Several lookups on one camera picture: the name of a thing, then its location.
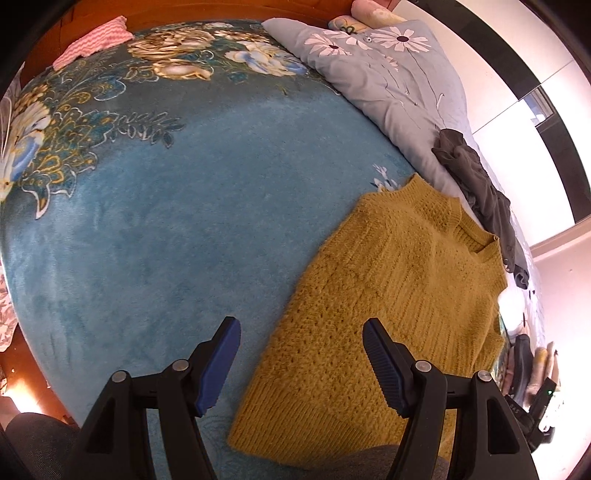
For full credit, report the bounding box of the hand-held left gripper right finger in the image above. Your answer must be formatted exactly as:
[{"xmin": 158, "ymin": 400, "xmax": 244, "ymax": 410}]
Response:
[{"xmin": 362, "ymin": 318, "xmax": 541, "ymax": 480}]

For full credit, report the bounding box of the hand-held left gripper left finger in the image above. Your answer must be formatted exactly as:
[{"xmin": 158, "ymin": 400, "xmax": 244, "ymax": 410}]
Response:
[{"xmin": 69, "ymin": 316, "xmax": 242, "ymax": 480}]

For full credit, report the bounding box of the mustard yellow knitted sweater vest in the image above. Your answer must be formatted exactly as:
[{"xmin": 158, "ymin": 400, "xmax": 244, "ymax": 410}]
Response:
[{"xmin": 226, "ymin": 173, "xmax": 509, "ymax": 469}]

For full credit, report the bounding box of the blue floral blanket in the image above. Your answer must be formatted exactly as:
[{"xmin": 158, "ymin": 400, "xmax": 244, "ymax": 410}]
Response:
[{"xmin": 0, "ymin": 18, "xmax": 416, "ymax": 480}]

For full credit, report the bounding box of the dark grey garment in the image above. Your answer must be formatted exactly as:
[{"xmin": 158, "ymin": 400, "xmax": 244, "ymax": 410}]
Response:
[{"xmin": 431, "ymin": 129, "xmax": 531, "ymax": 291}]

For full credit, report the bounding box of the white floral cloth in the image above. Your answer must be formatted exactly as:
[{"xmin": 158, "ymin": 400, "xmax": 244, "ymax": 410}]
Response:
[{"xmin": 0, "ymin": 74, "xmax": 24, "ymax": 354}]

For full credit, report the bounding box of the grey daisy print duvet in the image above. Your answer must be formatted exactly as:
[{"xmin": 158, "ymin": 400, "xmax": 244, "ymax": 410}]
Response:
[{"xmin": 262, "ymin": 17, "xmax": 543, "ymax": 333}]

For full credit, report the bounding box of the pink striped cloth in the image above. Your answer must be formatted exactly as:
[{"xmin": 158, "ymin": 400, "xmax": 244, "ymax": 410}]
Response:
[{"xmin": 52, "ymin": 16, "xmax": 134, "ymax": 71}]

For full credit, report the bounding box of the pink floral pillow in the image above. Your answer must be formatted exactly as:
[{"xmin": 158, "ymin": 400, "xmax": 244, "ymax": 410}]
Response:
[{"xmin": 329, "ymin": 0, "xmax": 409, "ymax": 34}]

